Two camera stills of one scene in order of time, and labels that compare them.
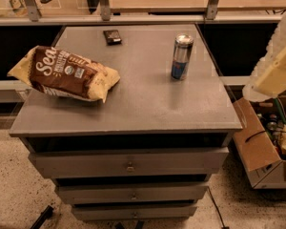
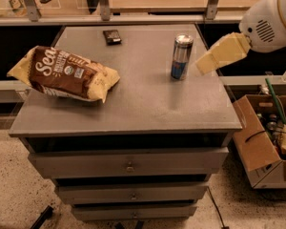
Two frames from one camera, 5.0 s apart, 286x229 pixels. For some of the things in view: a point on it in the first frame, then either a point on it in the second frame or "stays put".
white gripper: x=275 y=72 → x=263 y=28
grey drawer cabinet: x=148 y=153 stays put
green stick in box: x=279 y=109 stays put
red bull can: x=180 y=61 stays put
